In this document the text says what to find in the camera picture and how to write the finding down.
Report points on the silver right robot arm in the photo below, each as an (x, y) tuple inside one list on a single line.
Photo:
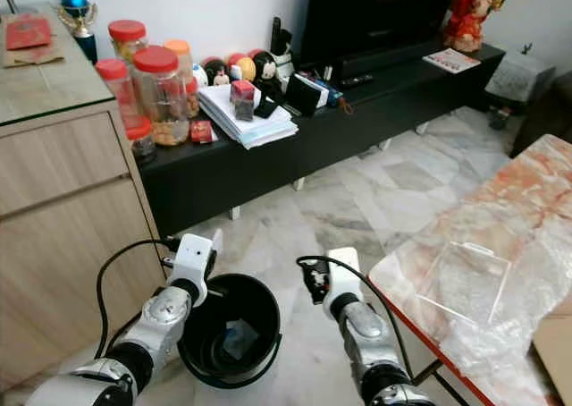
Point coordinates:
[(366, 339)]

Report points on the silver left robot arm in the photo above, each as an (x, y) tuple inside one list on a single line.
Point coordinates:
[(156, 321)]

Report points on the black plastic bucket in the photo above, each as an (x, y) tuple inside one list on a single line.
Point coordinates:
[(255, 312)]

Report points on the black low tv console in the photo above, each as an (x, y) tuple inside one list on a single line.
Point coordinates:
[(322, 147)]

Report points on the clear square plastic container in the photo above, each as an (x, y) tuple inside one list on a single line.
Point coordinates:
[(465, 285)]

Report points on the stack of white papers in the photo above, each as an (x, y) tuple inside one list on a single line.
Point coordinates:
[(250, 129)]

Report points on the black wallet case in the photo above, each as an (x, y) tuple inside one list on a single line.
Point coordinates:
[(306, 95)]

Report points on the small red snack packet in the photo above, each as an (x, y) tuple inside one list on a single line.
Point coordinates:
[(202, 132)]

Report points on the blue card pack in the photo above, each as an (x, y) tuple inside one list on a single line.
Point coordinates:
[(331, 90)]

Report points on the small red and black box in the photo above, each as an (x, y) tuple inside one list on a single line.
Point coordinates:
[(243, 97)]

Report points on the black remote control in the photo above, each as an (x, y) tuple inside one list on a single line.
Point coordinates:
[(357, 80)]

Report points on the clear plastic bag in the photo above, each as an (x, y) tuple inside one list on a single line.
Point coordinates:
[(527, 272)]

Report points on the black and white round doll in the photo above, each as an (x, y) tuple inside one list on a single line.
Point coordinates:
[(264, 66)]

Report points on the small red lid jar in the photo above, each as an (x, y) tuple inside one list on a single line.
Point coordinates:
[(140, 142)]

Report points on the orange round doll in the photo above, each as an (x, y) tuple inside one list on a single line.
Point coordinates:
[(243, 66)]

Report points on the black haired round doll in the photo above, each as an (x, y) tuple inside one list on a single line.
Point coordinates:
[(214, 69)]

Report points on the large red lid snack jar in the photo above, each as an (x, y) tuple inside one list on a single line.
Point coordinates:
[(159, 93)]

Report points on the light wooden sideboard cabinet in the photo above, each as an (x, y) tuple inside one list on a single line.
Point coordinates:
[(71, 245)]

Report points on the brown cardboard with white label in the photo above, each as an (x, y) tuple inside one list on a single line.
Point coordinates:
[(556, 357)]

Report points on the pink printed card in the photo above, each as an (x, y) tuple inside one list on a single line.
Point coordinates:
[(451, 60)]

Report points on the orange lid plastic jar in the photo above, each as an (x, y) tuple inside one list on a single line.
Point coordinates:
[(180, 53)]

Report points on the black television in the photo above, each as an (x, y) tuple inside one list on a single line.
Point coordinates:
[(375, 21)]

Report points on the red lid plastic jar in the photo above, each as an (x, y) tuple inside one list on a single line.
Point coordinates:
[(113, 84), (127, 35)]

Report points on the grey speckled stone box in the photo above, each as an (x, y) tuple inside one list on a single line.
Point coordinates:
[(520, 75)]

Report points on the red and gold figurine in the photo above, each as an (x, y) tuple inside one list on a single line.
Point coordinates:
[(472, 14)]

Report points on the trophy with blue ball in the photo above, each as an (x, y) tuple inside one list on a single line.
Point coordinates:
[(77, 11)]

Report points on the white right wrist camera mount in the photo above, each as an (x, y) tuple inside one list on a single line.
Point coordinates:
[(344, 274)]

